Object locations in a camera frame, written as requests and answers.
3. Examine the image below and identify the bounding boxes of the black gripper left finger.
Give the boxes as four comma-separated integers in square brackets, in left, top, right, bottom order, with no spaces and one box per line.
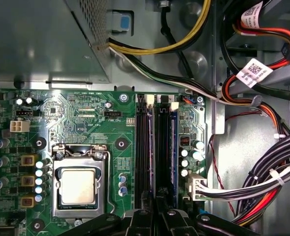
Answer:
[57,191,158,236]

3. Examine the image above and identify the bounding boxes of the silver CPU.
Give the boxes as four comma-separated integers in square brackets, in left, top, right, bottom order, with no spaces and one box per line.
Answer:
[61,168,96,205]

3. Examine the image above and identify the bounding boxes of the black white wire bundle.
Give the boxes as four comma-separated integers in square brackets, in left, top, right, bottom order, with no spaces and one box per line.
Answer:
[198,127,290,228]

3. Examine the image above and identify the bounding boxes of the white black green wires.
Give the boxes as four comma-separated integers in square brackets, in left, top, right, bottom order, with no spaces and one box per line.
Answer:
[108,46,224,103]

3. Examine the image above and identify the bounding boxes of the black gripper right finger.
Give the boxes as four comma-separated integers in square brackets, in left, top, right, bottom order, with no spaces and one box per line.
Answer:
[157,188,262,236]

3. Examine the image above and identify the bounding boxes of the white QR code label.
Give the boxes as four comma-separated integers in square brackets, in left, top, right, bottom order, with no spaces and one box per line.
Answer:
[235,58,274,89]
[240,0,264,30]

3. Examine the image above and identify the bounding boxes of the yellow black power wires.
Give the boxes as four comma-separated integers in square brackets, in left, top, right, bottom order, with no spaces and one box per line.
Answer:
[108,0,212,55]

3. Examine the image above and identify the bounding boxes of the red orange yellow wires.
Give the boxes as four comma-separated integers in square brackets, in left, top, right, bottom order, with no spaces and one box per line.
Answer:
[232,188,282,228]

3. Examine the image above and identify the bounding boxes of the white wire connector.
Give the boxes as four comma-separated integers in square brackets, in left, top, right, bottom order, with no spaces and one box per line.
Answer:
[187,171,209,202]

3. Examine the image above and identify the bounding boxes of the thin black cable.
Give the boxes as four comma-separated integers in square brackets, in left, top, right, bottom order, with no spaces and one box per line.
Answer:
[159,0,196,81]

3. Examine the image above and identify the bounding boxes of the white CPU power socket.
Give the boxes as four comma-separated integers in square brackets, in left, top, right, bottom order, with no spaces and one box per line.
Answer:
[9,118,30,133]

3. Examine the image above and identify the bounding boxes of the CPU socket locking lever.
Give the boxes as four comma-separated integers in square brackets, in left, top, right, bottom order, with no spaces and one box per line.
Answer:
[61,145,116,214]

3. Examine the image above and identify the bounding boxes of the green motherboard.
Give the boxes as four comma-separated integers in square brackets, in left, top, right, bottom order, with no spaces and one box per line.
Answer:
[0,88,207,236]

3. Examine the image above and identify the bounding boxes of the metal CPU socket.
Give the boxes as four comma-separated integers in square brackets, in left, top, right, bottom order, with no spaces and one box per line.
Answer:
[51,144,106,218]

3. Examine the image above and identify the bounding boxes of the grey power supply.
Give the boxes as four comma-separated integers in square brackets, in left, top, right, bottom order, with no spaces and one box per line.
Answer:
[0,0,111,84]

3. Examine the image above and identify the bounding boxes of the black PC case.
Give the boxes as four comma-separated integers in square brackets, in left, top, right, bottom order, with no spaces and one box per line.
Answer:
[0,0,290,236]

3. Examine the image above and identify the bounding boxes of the blue grey release latch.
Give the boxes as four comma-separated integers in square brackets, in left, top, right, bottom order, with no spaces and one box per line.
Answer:
[106,9,135,34]

